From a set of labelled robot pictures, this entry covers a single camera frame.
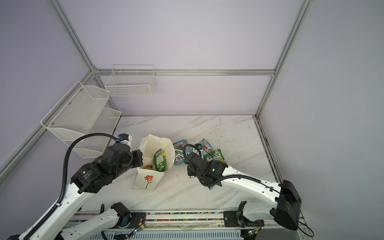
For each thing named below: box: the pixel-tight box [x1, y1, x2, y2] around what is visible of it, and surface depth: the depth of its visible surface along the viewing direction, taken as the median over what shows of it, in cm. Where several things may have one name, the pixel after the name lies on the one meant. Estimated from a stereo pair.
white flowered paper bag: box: [132, 134, 175, 192], surface depth 78 cm
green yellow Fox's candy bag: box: [203, 148, 226, 162], surface depth 98 cm
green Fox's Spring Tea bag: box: [152, 148, 167, 172], surface depth 83 cm
